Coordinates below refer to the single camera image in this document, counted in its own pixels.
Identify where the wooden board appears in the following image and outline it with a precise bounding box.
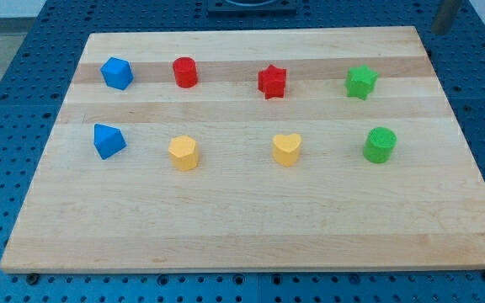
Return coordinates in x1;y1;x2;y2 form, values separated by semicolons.
0;26;485;274

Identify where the red cylinder block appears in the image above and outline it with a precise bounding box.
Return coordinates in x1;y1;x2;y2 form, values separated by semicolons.
173;57;198;88

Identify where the grey metal rod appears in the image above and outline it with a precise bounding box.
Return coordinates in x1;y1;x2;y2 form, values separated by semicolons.
430;0;463;35

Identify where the blue cube block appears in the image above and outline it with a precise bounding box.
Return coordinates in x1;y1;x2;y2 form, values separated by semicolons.
100;57;134;90

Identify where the yellow heart block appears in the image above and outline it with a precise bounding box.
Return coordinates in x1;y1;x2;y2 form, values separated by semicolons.
272;133;302;167

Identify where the red star block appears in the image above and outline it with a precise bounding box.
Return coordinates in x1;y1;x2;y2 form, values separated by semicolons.
258;65;287;99

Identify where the green star block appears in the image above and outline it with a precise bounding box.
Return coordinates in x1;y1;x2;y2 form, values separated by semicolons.
344;65;379;100

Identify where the yellow hexagon block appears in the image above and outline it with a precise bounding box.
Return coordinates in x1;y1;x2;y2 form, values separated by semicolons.
168;136;200;172

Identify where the blue triangle block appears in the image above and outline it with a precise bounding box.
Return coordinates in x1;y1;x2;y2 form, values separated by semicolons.
93;124;127;160

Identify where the green cylinder block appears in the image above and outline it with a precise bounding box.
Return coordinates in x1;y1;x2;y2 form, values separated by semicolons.
363;127;397;163

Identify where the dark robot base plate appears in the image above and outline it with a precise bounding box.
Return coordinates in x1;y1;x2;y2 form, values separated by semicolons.
205;0;297;15

